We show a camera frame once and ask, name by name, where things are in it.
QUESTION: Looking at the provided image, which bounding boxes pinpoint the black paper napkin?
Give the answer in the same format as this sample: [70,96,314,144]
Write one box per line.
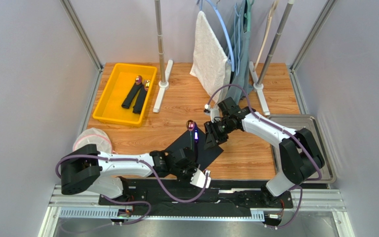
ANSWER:
[166,129,224,170]

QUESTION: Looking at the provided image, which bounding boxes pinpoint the iridescent spoon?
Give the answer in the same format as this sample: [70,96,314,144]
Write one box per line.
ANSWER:
[186,119,195,150]

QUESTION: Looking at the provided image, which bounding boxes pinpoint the purple iridescent knife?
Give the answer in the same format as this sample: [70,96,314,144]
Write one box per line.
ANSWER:
[193,129,199,161]

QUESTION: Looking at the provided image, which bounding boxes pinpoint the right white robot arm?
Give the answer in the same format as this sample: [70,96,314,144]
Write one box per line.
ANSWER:
[204,98,325,201]

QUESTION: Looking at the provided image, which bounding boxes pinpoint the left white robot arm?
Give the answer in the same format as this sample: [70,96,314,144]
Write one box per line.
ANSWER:
[55,144,211,198]

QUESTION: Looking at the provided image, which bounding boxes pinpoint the rolled black napkin right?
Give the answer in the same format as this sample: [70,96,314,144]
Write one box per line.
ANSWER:
[133,80,151,114]

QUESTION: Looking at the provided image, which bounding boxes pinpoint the rolled black napkin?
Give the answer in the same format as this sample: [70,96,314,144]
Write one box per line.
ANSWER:
[133,80,151,114]
[121,75,143,109]

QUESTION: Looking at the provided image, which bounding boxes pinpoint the rolled black napkin left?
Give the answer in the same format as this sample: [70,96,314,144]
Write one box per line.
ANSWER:
[121,75,143,109]

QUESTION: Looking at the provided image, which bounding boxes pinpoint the white towel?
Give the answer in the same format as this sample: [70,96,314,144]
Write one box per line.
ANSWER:
[190,11,231,103]

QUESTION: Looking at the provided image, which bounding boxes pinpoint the left white rack foot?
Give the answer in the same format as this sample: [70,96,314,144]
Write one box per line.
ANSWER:
[153,59,174,113]

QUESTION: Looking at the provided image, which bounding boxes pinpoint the steel tray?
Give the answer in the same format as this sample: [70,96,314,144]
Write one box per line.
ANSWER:
[267,114,337,184]

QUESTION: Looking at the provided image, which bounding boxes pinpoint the teal grey shirt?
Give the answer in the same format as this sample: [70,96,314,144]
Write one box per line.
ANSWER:
[225,0,253,104]

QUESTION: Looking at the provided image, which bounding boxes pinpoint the white mesh bag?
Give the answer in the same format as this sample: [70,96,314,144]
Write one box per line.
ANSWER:
[72,127,117,154]

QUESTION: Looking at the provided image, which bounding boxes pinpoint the blue clothes hanger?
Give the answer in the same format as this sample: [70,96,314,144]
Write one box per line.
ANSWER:
[206,0,236,72]

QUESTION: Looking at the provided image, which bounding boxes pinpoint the yellow plastic bin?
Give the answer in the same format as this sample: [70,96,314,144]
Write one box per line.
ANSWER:
[92,63,157,127]

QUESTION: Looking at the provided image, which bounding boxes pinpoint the right rack pole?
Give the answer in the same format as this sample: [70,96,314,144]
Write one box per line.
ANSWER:
[258,0,295,84]

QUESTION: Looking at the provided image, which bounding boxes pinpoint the rack pole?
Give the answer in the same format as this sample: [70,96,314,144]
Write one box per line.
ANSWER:
[258,0,295,84]
[154,0,165,66]

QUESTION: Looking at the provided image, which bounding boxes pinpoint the green clothes hanger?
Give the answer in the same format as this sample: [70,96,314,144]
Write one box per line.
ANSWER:
[243,0,255,33]

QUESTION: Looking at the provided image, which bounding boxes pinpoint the beige clothes hanger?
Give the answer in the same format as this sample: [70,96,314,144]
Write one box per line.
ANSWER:
[253,0,280,71]

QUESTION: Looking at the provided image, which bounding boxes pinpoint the left rack pole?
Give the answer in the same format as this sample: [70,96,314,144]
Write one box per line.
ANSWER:
[154,0,165,66]

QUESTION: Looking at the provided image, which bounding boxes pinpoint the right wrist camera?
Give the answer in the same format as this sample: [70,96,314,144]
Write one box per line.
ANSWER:
[204,104,220,122]

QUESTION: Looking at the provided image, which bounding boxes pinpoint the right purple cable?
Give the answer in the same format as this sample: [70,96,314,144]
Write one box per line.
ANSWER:
[206,83,323,230]

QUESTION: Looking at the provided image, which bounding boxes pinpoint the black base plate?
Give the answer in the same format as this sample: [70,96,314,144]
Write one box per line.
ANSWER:
[115,179,296,218]

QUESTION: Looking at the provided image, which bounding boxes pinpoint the light blue wire hanger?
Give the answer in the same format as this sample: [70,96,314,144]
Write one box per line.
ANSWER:
[233,3,241,76]

